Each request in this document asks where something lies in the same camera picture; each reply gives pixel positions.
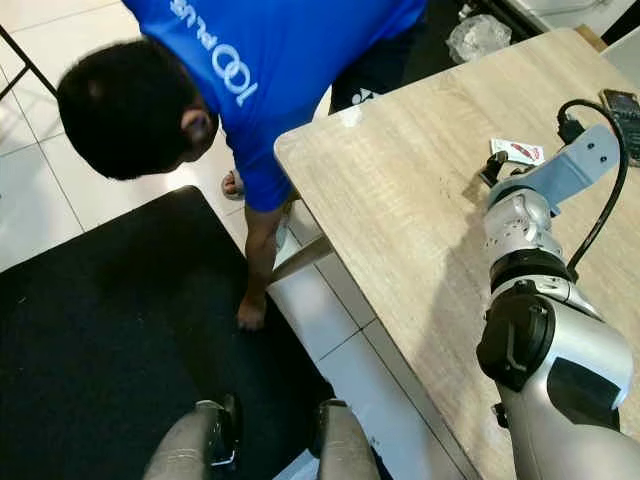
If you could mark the white printed card packet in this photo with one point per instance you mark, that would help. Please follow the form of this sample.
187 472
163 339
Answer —
520 151

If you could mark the white floor strip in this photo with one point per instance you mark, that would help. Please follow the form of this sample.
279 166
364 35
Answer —
298 467

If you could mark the silver right robot leg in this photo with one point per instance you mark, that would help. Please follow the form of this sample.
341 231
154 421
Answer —
345 445

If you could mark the light wooden table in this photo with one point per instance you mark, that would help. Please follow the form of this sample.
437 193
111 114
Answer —
400 250

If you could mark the blue shirt man's left hand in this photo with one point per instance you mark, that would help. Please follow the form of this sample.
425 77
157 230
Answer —
252 312

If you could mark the black metal chair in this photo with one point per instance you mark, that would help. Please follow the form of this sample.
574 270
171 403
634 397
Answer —
25 58

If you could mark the silver left robot leg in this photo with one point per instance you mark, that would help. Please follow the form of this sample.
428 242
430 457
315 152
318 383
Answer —
185 445

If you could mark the dark floor mat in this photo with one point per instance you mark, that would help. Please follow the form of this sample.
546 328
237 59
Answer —
120 350

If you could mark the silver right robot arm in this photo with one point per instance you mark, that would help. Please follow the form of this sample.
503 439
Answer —
560 350

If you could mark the man in blue shirt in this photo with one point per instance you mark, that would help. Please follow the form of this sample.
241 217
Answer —
280 60

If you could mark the crumpled clear plastic bag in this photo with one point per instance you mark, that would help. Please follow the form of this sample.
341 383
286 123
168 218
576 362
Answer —
478 38

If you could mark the silver robot leg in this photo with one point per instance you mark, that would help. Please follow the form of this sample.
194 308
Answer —
345 445
185 445

